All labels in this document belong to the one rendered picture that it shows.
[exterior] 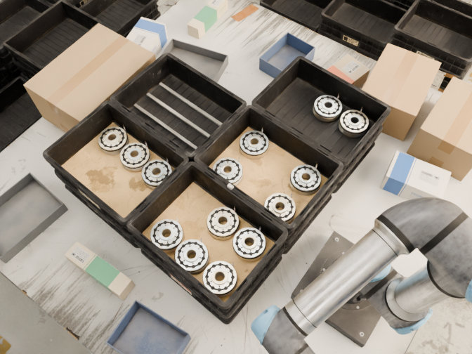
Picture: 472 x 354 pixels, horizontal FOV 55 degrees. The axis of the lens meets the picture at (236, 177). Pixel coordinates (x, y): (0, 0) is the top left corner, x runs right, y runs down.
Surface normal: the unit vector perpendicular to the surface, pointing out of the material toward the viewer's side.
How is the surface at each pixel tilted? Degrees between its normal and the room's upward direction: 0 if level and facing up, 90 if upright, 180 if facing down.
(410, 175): 0
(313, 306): 24
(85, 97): 0
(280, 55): 0
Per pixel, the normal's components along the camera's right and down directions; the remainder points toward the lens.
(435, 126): -0.01, -0.50
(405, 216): -0.44, -0.44
